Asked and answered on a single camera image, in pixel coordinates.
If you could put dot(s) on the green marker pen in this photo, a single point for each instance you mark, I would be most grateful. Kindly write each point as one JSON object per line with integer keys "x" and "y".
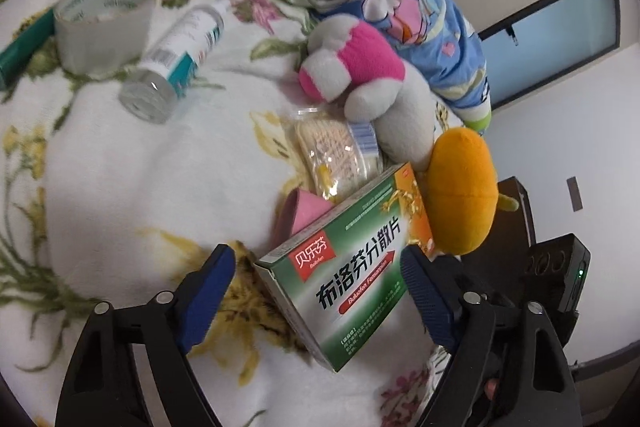
{"x": 25, "y": 49}

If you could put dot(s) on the frosted glass door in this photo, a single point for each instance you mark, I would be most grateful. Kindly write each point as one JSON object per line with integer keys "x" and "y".
{"x": 555, "y": 37}

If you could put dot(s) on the pink and white plush toy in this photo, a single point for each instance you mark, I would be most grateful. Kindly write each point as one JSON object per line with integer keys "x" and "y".
{"x": 370, "y": 52}

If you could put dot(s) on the grey wall plate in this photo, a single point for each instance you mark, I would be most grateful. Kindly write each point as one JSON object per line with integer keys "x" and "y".
{"x": 575, "y": 193}

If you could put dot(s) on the clear tape roll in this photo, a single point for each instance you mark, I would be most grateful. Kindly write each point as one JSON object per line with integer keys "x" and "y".
{"x": 100, "y": 37}

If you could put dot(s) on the white teal spray bottle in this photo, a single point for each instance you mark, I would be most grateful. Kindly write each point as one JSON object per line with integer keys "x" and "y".
{"x": 185, "y": 42}

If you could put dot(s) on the person's right hand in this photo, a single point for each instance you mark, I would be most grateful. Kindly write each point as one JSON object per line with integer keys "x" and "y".
{"x": 492, "y": 388}

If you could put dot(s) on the green medicine box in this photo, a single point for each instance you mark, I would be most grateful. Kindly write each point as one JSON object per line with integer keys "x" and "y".
{"x": 350, "y": 282}

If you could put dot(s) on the white floral blanket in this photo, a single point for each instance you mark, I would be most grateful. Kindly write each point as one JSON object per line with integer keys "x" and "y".
{"x": 125, "y": 182}

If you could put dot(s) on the cartoon printed blue duvet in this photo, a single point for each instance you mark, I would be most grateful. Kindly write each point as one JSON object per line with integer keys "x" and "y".
{"x": 425, "y": 7}

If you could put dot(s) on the pink flat item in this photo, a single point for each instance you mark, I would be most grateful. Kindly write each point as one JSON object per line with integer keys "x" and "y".
{"x": 307, "y": 209}

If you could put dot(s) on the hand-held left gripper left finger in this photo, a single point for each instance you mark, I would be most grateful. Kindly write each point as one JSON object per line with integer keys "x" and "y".
{"x": 210, "y": 297}

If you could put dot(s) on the yellowish clear snack packet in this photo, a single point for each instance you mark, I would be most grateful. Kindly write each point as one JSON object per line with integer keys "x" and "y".
{"x": 330, "y": 152}

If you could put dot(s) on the orange pumpkin plush toy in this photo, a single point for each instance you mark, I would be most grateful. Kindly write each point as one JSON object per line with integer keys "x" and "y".
{"x": 460, "y": 192}

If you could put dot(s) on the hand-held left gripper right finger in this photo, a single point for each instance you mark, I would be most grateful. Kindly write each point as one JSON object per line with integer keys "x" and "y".
{"x": 425, "y": 302}

